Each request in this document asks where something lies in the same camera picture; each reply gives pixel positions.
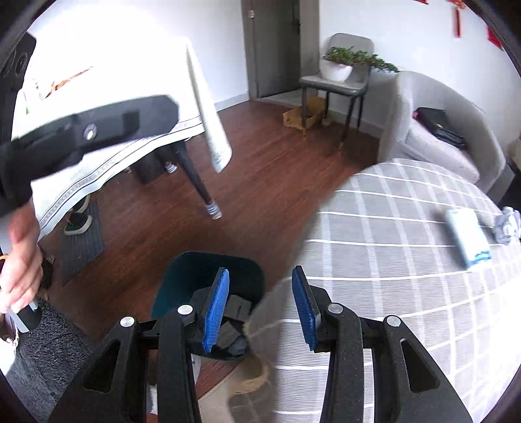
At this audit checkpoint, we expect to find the black bag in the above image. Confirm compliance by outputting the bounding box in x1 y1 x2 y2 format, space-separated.
413 106 467 151

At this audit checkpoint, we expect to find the dark green trash bin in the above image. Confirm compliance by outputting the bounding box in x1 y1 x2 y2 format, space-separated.
151 251 266 362

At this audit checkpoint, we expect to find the red knot wall ornament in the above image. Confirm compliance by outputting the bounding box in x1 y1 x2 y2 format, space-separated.
448 0 466 38

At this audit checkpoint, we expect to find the person's left hand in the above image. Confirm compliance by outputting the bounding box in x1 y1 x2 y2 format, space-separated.
0 197 44 315

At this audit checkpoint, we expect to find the flat cardboard box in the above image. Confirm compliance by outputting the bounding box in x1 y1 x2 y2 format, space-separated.
283 95 329 130

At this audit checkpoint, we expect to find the round table with checked cloth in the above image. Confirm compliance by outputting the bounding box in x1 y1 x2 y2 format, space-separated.
228 159 521 423

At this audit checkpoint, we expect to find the dark grey textured cloth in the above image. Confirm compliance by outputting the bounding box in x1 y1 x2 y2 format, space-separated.
0 299 97 422

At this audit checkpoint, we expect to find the grey door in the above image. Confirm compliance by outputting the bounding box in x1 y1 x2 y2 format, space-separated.
241 0 320 99

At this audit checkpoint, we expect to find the blue white paper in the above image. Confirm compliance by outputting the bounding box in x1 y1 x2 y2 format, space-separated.
494 206 521 245

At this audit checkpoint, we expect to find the dark grey striped floor mat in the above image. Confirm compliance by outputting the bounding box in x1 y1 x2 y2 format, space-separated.
60 201 106 288

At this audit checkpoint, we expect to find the potted plant in white pot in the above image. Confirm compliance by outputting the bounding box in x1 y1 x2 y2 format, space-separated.
321 46 400 82

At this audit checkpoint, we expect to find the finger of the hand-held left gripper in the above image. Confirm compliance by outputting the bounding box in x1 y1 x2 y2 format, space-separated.
15 94 180 184

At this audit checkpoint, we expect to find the white blue tissue packet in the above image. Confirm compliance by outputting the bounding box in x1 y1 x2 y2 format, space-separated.
444 209 493 268

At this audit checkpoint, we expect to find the black box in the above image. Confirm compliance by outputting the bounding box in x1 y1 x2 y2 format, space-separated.
132 150 164 185

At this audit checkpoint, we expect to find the grey dining chair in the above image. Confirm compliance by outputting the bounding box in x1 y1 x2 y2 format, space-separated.
299 33 375 152

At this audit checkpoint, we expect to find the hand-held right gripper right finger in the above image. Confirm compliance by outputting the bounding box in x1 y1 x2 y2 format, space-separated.
291 265 475 423

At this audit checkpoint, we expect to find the grey armchair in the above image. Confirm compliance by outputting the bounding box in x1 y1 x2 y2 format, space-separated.
376 70 507 192

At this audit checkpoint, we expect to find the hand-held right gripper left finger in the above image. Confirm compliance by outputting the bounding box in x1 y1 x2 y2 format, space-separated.
49 266 231 423

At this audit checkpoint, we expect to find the table with white cloth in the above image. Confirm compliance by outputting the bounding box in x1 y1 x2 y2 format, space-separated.
10 34 233 235

